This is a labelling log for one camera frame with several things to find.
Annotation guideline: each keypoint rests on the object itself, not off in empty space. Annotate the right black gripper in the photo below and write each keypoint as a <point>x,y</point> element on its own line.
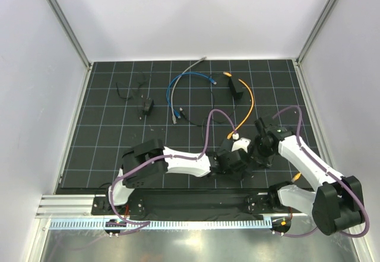
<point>263,161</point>

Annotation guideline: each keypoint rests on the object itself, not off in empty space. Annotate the black power adapter block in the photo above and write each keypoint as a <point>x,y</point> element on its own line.
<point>236,88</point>

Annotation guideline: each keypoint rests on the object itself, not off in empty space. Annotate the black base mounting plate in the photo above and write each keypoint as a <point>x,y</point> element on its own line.
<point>142,202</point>

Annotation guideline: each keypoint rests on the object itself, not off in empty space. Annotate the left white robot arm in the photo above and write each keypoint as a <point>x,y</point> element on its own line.
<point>145,163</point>

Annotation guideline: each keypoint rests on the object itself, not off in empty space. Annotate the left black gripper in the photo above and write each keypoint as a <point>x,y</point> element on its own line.
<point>240,172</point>

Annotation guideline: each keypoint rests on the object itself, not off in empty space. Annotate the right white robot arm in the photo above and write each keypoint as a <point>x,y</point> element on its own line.
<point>335,202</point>

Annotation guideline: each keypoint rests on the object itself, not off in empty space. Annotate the white slotted cable duct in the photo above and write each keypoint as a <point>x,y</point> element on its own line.
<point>108,225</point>

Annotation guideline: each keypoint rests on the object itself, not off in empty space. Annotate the black grid mat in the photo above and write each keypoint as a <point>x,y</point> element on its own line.
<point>193,108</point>

